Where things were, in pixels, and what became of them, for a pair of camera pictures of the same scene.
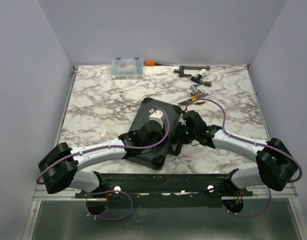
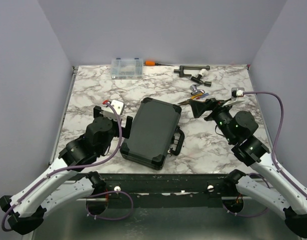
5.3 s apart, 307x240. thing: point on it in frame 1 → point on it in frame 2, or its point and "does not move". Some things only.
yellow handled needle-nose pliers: (190, 101) does not move
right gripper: (178, 137) → (199, 107)
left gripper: (163, 134) → (129, 120)
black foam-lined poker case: (156, 160) does not move
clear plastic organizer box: (127, 69) does not move
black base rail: (160, 191) does not move
